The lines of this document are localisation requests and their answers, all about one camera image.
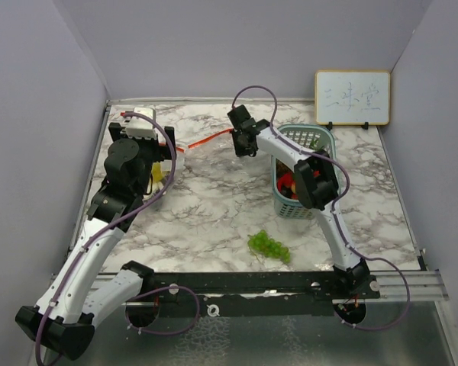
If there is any yellow starfruit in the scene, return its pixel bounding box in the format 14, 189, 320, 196
151, 162, 169, 189

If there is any clear orange-zip bag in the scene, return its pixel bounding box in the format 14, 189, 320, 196
143, 127, 234, 199

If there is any green grape bunch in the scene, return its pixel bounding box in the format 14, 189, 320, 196
247, 230, 291, 264

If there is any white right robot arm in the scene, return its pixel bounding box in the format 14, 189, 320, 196
227, 105, 370, 298

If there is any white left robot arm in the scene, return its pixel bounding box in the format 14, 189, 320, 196
15, 123, 176, 363

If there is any light blue plastic basket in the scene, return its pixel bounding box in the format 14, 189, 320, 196
271, 124, 340, 219

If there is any small whiteboard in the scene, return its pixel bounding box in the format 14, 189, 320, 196
314, 70, 391, 126

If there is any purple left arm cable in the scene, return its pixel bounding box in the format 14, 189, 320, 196
34, 111, 202, 366

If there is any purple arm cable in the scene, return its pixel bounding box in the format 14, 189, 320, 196
34, 111, 202, 366
231, 84, 411, 332

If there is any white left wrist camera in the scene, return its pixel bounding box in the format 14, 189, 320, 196
121, 107, 157, 140

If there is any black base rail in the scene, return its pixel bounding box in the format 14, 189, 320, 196
124, 262, 380, 326

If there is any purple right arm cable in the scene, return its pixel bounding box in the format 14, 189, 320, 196
231, 84, 411, 332

